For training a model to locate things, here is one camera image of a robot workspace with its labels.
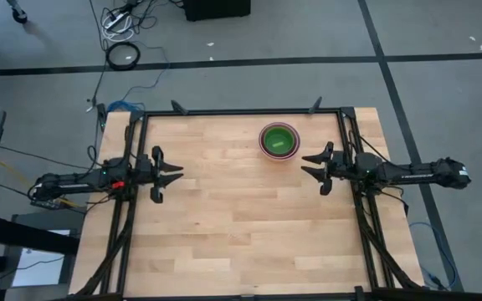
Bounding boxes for black chair caster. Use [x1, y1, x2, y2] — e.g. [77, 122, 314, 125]
[5, 0, 29, 25]

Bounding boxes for white power strip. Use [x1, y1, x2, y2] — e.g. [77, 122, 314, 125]
[102, 11, 130, 31]

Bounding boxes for green and pink bowls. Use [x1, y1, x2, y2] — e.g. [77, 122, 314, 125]
[259, 121, 301, 161]

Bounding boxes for black desk beam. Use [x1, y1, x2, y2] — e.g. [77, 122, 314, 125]
[0, 212, 81, 256]

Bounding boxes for grey side cart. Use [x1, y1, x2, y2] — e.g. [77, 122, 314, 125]
[0, 212, 79, 301]

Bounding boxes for coiled black cable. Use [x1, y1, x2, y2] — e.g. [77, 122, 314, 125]
[105, 41, 141, 71]

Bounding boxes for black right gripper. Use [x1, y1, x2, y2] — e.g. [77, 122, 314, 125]
[300, 140, 356, 196]

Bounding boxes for black frame clamp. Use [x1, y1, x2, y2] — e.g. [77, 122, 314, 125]
[307, 95, 324, 115]
[170, 99, 190, 116]

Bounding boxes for black box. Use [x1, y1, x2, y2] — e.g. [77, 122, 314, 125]
[182, 0, 253, 23]

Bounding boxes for black aluminium table frame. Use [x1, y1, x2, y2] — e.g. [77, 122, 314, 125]
[67, 106, 482, 301]

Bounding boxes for green plastic bowl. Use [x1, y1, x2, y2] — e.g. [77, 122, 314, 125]
[263, 126, 297, 156]

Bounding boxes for blue cable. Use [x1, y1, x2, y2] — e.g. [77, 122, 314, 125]
[408, 221, 459, 292]
[105, 99, 146, 114]

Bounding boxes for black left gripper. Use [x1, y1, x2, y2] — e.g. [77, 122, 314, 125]
[134, 145, 185, 205]

